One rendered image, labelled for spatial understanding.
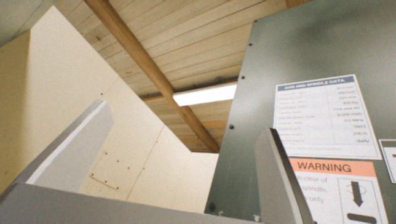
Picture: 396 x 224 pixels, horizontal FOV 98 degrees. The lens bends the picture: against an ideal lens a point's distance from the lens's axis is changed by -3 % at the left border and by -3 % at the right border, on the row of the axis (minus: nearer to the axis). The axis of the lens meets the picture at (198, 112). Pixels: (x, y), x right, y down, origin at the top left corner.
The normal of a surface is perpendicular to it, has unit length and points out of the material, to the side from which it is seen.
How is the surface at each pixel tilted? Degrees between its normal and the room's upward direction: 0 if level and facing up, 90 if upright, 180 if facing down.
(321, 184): 90
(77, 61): 90
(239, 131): 90
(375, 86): 90
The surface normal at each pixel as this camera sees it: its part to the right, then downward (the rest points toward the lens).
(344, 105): -0.45, -0.64
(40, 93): 0.84, -0.07
